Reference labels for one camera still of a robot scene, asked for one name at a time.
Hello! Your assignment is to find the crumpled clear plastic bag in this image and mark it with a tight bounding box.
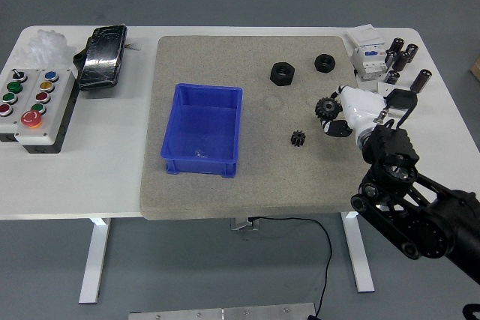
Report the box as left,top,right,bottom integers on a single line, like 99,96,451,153
13,28,77,70

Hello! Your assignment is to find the white square plate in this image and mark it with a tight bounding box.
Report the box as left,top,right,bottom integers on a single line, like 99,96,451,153
376,81,410,118

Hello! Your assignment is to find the grey-brown foam mat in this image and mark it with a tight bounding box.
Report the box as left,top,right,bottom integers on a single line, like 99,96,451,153
139,35,371,221

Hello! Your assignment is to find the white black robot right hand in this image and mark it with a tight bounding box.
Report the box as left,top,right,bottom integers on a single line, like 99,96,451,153
317,85,387,141

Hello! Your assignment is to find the white table leg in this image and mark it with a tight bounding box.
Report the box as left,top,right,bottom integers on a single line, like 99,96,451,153
77,217,112,304
340,211,376,294

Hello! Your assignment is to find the small black hex nut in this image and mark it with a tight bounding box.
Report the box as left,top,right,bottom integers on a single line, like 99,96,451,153
313,53,337,73

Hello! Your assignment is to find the white button box with selector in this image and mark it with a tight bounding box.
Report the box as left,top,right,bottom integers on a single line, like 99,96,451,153
0,68,38,143

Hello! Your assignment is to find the silver table bracket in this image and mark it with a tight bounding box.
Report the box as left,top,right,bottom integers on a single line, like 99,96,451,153
229,217,260,232

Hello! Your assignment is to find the blue plastic box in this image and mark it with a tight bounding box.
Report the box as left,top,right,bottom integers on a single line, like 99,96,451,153
160,82,244,179

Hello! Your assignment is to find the white circuit breaker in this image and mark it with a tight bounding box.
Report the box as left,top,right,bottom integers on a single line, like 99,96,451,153
344,24,389,83

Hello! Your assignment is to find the black braided cable loop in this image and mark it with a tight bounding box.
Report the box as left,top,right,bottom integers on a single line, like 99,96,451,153
462,302,480,320

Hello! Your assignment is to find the white button box with e-stop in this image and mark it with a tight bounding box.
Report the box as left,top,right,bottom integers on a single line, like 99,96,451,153
13,69,78,155

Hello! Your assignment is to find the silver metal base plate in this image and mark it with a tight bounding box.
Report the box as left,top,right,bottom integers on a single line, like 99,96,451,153
127,302,318,320

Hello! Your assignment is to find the brown cardboard box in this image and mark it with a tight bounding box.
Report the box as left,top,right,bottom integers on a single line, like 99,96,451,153
468,55,480,82

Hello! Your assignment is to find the large black gear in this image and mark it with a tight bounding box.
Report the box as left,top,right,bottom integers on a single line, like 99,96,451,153
313,97,341,123

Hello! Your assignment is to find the black flat puck device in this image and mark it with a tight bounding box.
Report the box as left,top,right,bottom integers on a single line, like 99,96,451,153
384,88,419,112

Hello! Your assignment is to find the thin black power cable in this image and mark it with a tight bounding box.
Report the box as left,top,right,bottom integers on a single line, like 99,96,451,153
248,215,334,320

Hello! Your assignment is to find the large black hex nut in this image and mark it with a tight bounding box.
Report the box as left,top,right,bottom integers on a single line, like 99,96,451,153
269,61,296,86

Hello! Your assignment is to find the small black gear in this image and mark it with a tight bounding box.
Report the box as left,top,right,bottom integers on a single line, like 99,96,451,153
289,130,308,148

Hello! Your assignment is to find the black plastic-wrapped pedal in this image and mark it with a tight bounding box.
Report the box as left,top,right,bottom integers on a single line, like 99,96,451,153
72,24,128,92

